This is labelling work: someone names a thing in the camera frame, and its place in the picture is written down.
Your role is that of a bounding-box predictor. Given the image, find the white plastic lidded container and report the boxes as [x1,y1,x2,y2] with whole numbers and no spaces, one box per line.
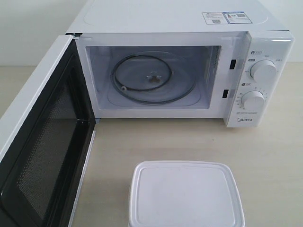
[128,160,245,227]

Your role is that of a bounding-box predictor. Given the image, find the white microwave door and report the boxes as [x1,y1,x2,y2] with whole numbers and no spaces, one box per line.
[0,35,96,227]

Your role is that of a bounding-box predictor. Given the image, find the glass microwave turntable plate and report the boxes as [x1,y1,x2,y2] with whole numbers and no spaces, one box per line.
[110,51,196,105]

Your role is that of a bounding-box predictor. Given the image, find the white microwave oven body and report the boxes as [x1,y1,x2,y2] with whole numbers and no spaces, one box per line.
[67,0,294,128]

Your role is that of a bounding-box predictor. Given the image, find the white lower timer knob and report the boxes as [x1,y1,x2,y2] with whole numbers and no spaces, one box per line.
[241,90,265,111]

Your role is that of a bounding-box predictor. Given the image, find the blue-bordered label stickers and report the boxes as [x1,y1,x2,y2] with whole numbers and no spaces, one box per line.
[202,11,252,25]

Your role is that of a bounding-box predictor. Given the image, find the white upper power knob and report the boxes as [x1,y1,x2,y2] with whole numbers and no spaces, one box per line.
[250,60,277,82]

